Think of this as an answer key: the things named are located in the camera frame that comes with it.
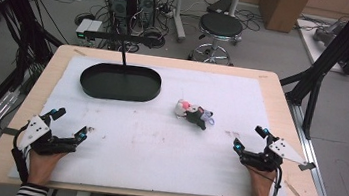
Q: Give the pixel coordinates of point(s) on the small plush toy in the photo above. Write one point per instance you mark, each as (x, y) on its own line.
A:
(194, 114)

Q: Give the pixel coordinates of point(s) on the white box device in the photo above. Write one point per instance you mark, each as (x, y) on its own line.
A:
(87, 27)

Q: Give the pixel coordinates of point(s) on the white floor board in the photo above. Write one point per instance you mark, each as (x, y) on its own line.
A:
(311, 44)

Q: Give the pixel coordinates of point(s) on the person's left striped sleeve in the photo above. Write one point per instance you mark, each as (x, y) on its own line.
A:
(31, 193)

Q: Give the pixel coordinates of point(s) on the black metal frame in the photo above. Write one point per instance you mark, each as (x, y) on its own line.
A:
(26, 26)
(321, 62)

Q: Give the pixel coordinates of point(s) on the black round stool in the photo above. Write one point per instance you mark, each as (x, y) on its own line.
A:
(220, 26)

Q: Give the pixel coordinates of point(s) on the wooden table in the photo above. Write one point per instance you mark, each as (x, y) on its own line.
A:
(297, 119)

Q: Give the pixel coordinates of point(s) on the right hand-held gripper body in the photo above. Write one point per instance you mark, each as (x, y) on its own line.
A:
(266, 158)

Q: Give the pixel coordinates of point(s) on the person's right hand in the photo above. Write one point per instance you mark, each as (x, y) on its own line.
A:
(260, 185)

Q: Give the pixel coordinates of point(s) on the person's left hand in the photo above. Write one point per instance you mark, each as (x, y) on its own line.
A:
(41, 167)

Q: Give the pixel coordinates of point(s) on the brown cardboard box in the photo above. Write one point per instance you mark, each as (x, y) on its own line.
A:
(282, 9)

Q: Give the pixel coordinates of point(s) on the white foam mat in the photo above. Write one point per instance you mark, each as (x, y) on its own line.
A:
(155, 156)

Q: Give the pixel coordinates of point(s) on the black oval tray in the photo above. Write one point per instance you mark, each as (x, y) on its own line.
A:
(120, 84)

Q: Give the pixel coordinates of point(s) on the black camera stand bar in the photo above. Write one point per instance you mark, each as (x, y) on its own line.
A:
(125, 39)

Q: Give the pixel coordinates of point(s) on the narrow black computer tower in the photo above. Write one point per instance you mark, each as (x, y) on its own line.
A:
(147, 2)

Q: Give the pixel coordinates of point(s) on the large black computer tower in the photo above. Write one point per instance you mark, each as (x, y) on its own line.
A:
(122, 4)

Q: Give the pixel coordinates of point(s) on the grey stand leg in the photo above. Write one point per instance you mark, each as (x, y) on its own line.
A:
(179, 14)

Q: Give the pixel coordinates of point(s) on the strip of tape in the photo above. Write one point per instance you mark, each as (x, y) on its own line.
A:
(295, 192)

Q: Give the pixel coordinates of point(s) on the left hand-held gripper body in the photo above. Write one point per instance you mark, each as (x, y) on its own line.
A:
(43, 142)

